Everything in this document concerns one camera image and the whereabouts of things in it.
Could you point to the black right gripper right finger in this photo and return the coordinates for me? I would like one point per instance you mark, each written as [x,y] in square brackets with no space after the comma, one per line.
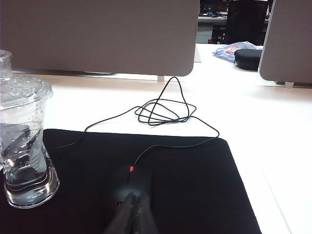
[143,219]

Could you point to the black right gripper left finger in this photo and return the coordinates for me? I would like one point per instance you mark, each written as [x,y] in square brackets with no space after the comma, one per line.
[123,219]

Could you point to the tall clear plastic cup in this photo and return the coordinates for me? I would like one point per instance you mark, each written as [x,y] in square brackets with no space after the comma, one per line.
[22,146]

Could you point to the medium clear cup with label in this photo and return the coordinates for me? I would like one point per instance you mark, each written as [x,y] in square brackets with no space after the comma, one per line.
[5,65]

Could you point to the black computer mouse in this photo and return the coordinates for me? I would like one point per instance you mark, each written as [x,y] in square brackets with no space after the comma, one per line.
[136,185]

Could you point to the black mouse pad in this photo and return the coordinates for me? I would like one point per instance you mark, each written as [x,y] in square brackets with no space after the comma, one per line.
[195,190]

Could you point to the wide brown desk divider panel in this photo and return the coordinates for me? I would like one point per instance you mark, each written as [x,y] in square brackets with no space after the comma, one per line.
[97,36]

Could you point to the blue and red plastic bag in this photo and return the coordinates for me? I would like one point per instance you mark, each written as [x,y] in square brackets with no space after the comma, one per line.
[225,52]

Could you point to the black round pouch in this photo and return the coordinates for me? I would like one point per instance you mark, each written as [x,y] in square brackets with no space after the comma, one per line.
[248,59]

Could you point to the black office chair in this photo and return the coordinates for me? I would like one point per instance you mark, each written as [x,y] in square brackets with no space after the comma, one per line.
[246,22]

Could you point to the grey right divider panel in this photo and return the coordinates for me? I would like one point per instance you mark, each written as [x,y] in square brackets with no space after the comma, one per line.
[287,44]

